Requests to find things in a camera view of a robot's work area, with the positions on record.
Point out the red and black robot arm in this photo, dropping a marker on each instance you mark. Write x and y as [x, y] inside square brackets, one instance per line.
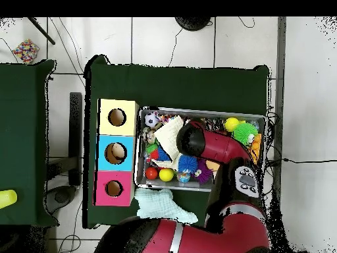
[210, 145]

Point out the wooden box with three holes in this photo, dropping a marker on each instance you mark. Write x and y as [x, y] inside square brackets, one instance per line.
[128, 158]

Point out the clear mesh bin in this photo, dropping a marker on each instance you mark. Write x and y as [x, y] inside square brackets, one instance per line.
[174, 184]

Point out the cream waffle cloth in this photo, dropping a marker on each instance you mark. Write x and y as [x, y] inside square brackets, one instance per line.
[168, 139]

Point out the small soccer ball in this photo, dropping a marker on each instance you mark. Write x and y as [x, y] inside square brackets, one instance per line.
[151, 120]

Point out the blue spiky ball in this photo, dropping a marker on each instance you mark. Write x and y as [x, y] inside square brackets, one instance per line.
[187, 163]

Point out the yellow-green ball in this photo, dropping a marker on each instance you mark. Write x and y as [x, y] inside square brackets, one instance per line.
[166, 174]

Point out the red ball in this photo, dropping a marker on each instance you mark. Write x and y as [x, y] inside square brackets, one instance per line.
[151, 173]

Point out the purple spiky ball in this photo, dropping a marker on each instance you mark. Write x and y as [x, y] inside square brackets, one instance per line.
[202, 171]

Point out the dark green tablecloth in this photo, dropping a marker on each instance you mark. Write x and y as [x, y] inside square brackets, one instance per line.
[179, 84]
[23, 142]

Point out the yellow tennis ball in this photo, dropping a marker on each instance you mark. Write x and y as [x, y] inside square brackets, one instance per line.
[231, 124]

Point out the mint green cloth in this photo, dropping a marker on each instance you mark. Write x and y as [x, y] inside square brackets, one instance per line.
[158, 205]

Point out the green spiky ball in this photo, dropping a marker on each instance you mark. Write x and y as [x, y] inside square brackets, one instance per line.
[245, 133]

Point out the black chair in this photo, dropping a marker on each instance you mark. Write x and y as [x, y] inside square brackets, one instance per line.
[75, 137]

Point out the black round stand base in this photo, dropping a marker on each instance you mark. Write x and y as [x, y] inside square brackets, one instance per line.
[192, 22]

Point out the black rod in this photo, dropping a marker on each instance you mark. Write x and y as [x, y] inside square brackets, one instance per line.
[41, 30]

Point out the multicoloured patterned object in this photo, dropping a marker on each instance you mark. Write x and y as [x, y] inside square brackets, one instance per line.
[25, 51]

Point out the yellow cup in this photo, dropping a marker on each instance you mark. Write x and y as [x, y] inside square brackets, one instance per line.
[7, 198]

